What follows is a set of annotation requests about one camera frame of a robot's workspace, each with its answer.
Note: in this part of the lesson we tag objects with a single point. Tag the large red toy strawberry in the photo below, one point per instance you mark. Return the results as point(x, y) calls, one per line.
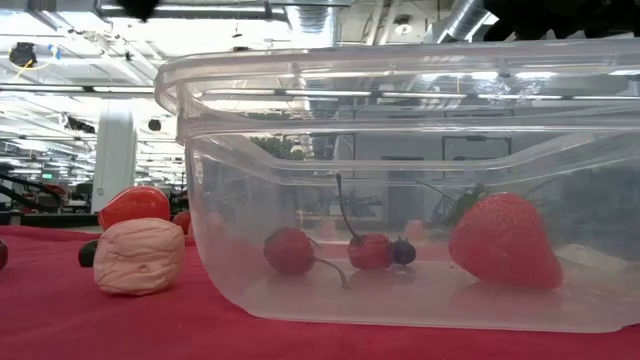
point(505, 245)

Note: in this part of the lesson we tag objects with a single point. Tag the small pink toy peach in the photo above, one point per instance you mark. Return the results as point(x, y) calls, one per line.
point(215, 222)
point(414, 229)

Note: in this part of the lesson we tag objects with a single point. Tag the dark toy blueberry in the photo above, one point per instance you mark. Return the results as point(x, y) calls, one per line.
point(86, 254)
point(404, 251)

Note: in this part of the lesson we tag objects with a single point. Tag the red toy cherry with stem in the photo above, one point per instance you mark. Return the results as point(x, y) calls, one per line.
point(289, 250)
point(370, 251)

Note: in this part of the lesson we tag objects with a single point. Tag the small red toy strawberry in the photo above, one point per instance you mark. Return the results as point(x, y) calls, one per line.
point(182, 221)

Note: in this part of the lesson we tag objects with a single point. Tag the red toy bell pepper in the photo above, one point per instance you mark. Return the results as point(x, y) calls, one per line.
point(134, 205)

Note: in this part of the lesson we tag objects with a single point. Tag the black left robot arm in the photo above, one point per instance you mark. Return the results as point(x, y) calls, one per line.
point(137, 7)

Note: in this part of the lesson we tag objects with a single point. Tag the clear plastic tupperware container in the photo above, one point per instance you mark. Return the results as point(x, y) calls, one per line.
point(350, 310)

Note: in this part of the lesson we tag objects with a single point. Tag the small white card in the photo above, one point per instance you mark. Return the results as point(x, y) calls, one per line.
point(590, 256)

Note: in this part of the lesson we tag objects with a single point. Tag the green succulent in patterned pot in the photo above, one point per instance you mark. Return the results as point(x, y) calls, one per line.
point(277, 147)

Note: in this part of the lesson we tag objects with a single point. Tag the black round ceiling speaker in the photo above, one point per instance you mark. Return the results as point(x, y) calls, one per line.
point(154, 125)

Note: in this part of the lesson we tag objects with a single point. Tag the pink wrinkled toy fruit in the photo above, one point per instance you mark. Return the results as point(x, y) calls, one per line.
point(139, 257)

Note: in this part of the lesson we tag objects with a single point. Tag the red cloth mat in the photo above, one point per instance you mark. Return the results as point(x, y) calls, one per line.
point(150, 330)

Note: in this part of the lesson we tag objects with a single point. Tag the smooth silver air duct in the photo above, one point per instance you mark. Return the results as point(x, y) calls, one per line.
point(462, 20)

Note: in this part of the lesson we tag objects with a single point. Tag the corrugated silver air duct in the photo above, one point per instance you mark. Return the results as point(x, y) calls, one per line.
point(312, 20)

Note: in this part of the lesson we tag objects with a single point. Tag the black aluminium table frame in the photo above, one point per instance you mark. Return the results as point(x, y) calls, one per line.
point(50, 220)

